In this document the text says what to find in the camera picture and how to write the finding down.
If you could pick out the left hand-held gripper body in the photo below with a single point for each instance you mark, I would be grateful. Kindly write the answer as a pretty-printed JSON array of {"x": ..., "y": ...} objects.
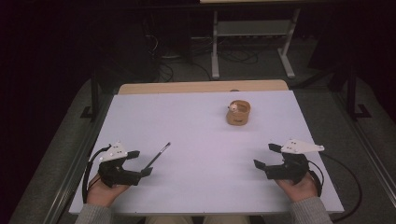
[{"x": 116, "y": 175}]

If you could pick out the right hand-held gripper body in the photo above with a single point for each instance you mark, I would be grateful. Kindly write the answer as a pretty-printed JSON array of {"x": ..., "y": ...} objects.
[{"x": 294, "y": 171}]

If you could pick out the thin black brush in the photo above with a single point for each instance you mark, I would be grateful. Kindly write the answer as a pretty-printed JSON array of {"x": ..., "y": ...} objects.
[{"x": 157, "y": 156}]

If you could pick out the round wooden pen holder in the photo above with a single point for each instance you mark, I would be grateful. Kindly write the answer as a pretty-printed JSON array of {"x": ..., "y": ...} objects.
[{"x": 238, "y": 118}]

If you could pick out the person's right hand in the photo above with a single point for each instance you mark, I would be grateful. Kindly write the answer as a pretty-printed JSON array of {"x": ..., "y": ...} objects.
[{"x": 300, "y": 191}]

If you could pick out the person's left hand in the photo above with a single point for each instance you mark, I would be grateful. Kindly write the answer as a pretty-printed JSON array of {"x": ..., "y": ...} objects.
[{"x": 102, "y": 194}]

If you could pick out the person's left leg beige trousers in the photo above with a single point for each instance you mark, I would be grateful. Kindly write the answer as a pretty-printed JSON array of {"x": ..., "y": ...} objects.
[{"x": 168, "y": 220}]

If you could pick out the person's leg beige trousers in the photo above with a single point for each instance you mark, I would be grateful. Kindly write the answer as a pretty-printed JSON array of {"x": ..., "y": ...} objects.
[
  {"x": 225, "y": 220},
  {"x": 168, "y": 220}
]

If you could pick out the small white figurine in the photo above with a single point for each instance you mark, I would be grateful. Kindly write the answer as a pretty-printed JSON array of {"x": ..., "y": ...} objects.
[{"x": 232, "y": 108}]

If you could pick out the white board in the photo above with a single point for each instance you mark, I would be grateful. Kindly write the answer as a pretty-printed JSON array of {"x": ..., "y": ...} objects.
[{"x": 193, "y": 130}]

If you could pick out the person's right leg beige trousers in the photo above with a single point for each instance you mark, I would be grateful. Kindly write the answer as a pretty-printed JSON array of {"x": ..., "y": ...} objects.
[{"x": 225, "y": 220}]

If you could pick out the black metal stand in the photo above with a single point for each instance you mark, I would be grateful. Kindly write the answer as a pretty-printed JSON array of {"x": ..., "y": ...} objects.
[
  {"x": 94, "y": 93},
  {"x": 351, "y": 93}
]

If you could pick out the aluminium floor rail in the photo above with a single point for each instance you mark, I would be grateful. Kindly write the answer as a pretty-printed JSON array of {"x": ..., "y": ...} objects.
[
  {"x": 70, "y": 174},
  {"x": 372, "y": 155}
]

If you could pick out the white metal desk frame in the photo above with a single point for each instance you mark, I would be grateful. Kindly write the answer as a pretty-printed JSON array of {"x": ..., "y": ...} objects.
[{"x": 214, "y": 59}]

